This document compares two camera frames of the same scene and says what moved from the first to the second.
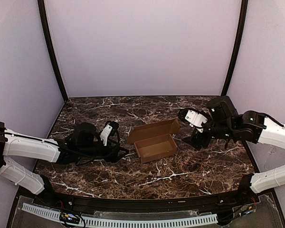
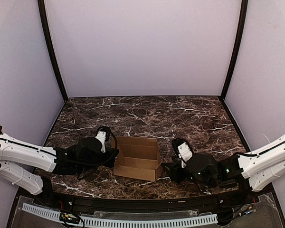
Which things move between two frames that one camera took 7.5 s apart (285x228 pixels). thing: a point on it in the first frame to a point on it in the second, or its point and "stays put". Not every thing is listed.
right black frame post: x=244 y=5 stays put
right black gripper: x=203 y=134 to x=175 y=171
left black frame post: x=42 y=12 stays put
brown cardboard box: x=155 y=141 to x=138 y=157
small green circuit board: x=69 y=217 stays put
